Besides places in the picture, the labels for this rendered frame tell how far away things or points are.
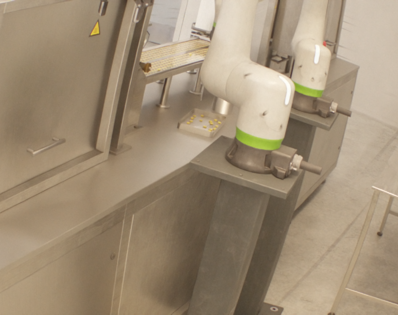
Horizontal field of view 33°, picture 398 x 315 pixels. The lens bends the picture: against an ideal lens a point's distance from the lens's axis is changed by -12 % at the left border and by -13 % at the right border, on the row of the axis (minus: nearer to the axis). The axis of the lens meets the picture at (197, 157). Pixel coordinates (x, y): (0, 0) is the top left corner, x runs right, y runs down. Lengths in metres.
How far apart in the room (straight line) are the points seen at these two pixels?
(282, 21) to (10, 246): 1.89
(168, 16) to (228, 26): 5.29
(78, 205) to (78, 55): 0.38
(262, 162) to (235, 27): 0.36
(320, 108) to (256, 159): 0.72
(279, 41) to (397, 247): 1.52
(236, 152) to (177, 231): 0.50
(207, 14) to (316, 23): 0.61
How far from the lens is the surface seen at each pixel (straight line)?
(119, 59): 1.99
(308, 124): 2.58
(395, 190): 2.77
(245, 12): 1.94
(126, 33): 1.97
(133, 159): 2.14
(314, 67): 2.53
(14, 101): 1.65
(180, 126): 2.45
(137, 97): 2.35
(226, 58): 1.95
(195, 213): 2.42
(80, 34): 1.81
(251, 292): 2.86
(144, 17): 2.06
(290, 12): 3.09
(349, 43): 6.57
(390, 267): 3.77
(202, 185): 2.39
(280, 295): 3.23
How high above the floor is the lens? 1.59
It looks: 21 degrees down
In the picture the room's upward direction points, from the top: 12 degrees clockwise
